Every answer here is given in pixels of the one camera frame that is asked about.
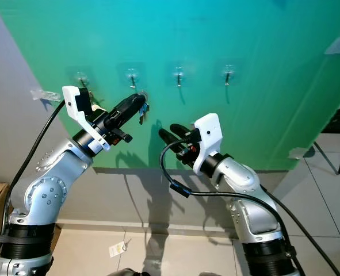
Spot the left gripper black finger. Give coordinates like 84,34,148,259
109,93,147,117
117,102,148,126

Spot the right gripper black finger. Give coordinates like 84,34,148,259
158,128,192,155
169,123,200,141

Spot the key bunch with white charm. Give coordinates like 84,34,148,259
82,86,104,113

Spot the clear tape piece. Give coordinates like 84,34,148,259
288,148,308,160
30,87,61,103

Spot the small paper tag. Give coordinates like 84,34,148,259
108,241,127,256

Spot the dark grey left robot leg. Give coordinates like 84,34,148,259
106,267,136,276

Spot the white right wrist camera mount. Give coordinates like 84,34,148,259
193,113,223,176

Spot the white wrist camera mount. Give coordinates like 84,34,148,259
193,113,223,176
62,85,108,151

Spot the clear adhesive wall hook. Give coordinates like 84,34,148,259
171,64,188,88
74,68,93,87
125,64,143,91
221,63,238,87

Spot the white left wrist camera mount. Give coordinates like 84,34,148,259
62,85,108,151

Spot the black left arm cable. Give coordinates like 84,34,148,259
0,99,66,271

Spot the large green wall board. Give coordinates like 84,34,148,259
0,0,340,172

